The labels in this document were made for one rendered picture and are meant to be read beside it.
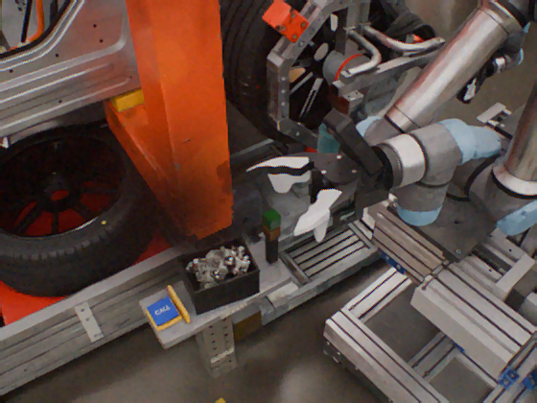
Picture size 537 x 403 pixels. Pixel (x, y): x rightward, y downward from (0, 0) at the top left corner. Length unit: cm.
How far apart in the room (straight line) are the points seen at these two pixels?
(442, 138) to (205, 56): 61
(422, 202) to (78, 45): 119
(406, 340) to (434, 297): 55
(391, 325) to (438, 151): 109
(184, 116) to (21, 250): 75
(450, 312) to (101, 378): 126
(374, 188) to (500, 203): 38
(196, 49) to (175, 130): 21
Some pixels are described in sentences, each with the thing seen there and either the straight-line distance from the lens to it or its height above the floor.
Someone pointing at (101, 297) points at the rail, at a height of 37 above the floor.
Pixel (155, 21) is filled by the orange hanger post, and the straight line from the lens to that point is 114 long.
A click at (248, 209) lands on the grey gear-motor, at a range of 188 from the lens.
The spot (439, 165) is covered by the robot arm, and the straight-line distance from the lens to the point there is 83.
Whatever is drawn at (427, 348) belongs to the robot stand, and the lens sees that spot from 179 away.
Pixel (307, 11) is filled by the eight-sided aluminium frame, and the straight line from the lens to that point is 152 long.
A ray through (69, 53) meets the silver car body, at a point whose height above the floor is 94.
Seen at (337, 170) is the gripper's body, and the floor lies 125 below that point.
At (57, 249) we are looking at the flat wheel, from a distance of 172.
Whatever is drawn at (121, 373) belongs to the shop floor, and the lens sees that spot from 200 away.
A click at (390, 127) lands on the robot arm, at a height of 117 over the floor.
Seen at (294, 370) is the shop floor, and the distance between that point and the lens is 194.
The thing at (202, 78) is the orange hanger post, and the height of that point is 107.
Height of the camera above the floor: 175
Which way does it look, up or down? 47 degrees down
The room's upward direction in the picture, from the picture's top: straight up
